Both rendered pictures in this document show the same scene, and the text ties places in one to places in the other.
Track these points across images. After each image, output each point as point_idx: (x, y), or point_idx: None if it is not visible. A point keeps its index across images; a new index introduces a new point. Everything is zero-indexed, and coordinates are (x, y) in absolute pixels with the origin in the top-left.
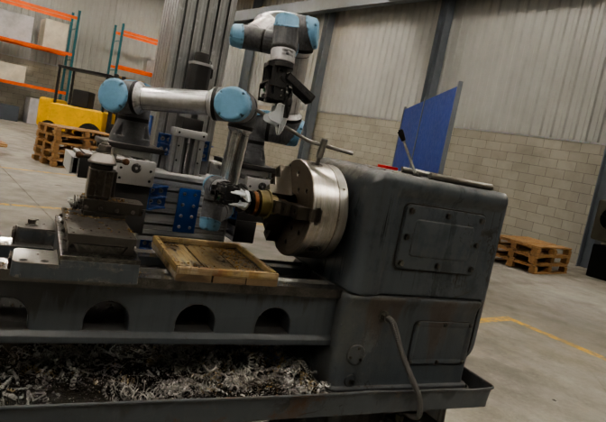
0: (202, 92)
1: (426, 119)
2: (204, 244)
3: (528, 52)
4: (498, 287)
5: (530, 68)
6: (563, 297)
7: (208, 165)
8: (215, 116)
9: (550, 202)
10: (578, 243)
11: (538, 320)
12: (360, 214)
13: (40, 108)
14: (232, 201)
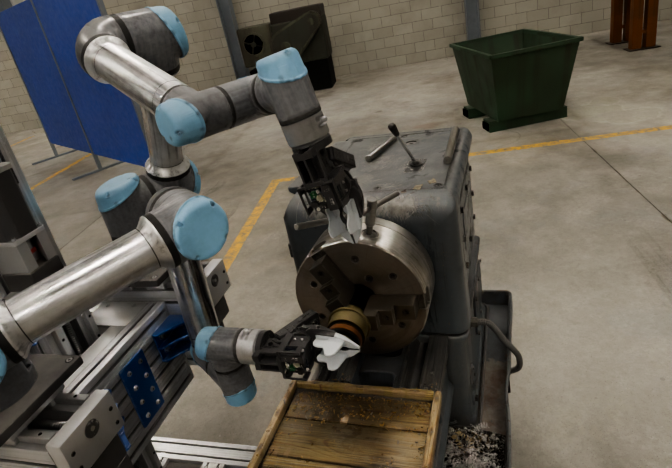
0: (135, 242)
1: (51, 21)
2: (277, 425)
3: None
4: (229, 155)
5: None
6: (273, 132)
7: None
8: (182, 262)
9: (189, 49)
10: (231, 75)
11: (291, 167)
12: (441, 254)
13: None
14: (313, 358)
